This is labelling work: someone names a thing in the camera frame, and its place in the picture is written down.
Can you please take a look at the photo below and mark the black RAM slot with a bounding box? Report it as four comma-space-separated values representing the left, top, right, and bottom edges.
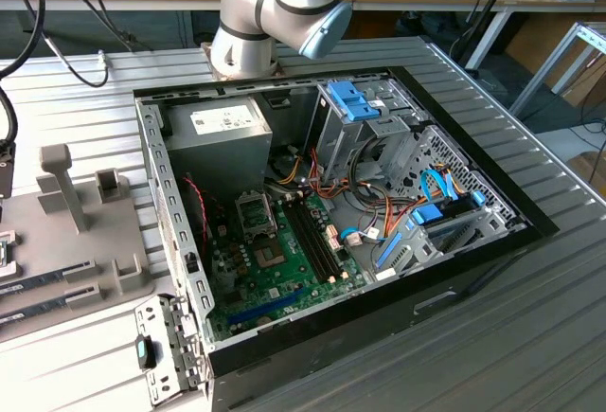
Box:
286, 198, 332, 284
291, 197, 336, 282
295, 196, 341, 279
300, 195, 346, 277

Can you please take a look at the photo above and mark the teal black retainer latch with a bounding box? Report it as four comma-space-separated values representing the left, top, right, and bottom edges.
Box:
135, 334, 158, 369

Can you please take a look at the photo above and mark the CPU socket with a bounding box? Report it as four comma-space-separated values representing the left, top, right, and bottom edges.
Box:
251, 240, 289, 270

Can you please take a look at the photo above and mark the cardboard sheet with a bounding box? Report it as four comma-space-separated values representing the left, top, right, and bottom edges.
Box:
562, 51, 606, 108

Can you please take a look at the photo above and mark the green motherboard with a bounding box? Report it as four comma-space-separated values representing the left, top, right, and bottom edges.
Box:
204, 183, 375, 343

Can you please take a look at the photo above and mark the black cable bundle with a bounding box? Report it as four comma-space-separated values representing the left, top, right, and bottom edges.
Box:
348, 138, 381, 195

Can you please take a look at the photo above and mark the grey expansion card retainer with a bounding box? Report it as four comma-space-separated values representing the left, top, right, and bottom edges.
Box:
134, 292, 212, 407

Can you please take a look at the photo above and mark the grey cable with plug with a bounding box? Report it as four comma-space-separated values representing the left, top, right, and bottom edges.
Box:
7, 0, 114, 90

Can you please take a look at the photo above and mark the red black twisted wire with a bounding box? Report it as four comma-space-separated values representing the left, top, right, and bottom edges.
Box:
182, 175, 210, 255

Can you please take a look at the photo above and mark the blue expansion slot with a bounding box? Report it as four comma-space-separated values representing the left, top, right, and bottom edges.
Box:
225, 287, 305, 327

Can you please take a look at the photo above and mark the grey power supply unit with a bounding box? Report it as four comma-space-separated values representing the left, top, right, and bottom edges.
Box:
162, 97, 275, 193

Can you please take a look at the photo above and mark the aluminium frame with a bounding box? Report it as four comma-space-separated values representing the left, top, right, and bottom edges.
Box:
508, 21, 606, 119

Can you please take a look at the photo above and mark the blue drive cage latch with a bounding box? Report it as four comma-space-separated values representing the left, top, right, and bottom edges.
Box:
326, 79, 385, 123

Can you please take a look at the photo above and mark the black open PC case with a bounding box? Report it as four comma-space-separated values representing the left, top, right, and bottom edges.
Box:
132, 64, 561, 412

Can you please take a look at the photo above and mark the grey parts rack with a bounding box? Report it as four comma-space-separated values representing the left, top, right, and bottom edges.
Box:
0, 143, 158, 343

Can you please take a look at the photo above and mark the thin black cable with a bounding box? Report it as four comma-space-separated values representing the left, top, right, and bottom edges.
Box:
69, 0, 152, 52

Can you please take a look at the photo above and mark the hard disk in blue carrier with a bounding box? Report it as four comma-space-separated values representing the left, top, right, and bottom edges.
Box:
409, 189, 488, 229

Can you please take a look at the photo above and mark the blue plastic cage lever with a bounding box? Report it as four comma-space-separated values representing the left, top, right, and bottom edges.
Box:
376, 233, 402, 270

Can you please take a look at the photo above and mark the red orange wire bundle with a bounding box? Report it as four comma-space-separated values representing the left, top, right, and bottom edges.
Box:
310, 146, 430, 242

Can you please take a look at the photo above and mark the dark RAM stick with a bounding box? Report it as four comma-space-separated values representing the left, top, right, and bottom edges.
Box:
0, 298, 68, 327
0, 267, 66, 297

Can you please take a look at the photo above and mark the grey optical drive cage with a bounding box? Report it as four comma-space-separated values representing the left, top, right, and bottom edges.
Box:
305, 78, 427, 186

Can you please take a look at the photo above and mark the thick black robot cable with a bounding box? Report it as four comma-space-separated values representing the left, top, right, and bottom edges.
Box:
0, 0, 47, 144

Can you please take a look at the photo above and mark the cardboard floor box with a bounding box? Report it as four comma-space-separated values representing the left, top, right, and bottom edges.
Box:
566, 150, 606, 195

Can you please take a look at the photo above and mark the long blue data wire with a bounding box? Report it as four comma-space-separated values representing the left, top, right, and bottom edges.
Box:
419, 169, 461, 204

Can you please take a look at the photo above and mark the short blue data wire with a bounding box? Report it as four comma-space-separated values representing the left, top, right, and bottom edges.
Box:
339, 225, 380, 243

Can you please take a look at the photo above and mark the grey disk bay cage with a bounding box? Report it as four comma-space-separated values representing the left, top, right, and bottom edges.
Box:
373, 193, 529, 285

